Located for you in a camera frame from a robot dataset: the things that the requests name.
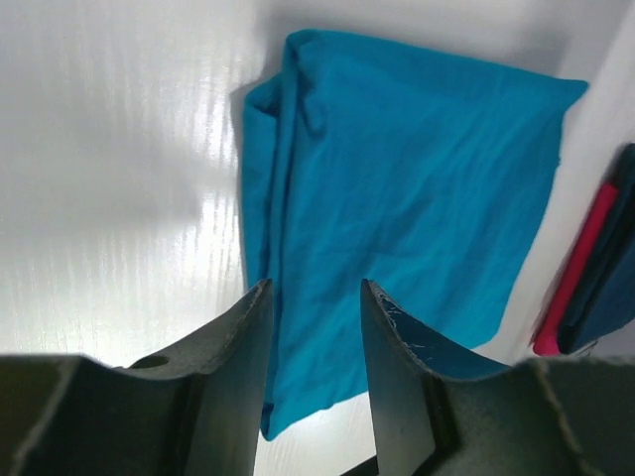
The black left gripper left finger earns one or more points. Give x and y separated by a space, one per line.
191 408

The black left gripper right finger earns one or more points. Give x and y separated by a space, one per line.
441 409

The red t shirt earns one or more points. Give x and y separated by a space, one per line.
545 341

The navy t shirt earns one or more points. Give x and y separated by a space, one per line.
603 300

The teal t shirt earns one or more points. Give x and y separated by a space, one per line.
367 159

